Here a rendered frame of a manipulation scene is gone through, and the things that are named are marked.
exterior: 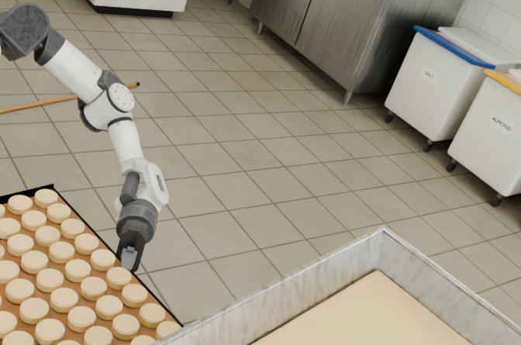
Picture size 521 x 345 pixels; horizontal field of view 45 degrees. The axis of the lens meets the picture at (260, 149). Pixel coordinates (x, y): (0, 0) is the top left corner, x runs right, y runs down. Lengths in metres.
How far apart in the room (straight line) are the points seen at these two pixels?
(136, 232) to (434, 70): 3.43
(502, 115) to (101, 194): 2.52
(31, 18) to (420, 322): 1.08
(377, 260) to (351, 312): 0.13
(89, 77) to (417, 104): 3.33
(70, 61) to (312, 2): 3.62
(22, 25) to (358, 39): 3.40
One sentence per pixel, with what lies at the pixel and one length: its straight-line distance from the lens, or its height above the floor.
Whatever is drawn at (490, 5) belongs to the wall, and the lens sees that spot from 5.14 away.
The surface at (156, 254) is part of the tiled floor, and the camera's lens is 2.85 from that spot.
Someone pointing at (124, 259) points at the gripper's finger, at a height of 0.91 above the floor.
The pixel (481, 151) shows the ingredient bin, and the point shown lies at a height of 0.29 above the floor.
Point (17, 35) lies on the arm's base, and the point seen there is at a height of 1.20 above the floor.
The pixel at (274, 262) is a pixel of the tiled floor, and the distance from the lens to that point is 3.03.
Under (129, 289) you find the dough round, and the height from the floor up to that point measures 0.92.
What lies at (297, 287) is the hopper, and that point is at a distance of 0.86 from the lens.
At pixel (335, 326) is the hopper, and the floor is 1.27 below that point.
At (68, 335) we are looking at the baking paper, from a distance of 1.25.
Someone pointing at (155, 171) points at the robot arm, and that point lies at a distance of 1.57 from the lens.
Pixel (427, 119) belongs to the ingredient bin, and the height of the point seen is 0.24.
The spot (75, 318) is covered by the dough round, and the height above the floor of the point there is 0.92.
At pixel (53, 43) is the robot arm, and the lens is 1.60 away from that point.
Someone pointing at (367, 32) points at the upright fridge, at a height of 0.61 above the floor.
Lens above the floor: 1.83
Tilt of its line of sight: 28 degrees down
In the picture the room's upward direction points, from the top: 20 degrees clockwise
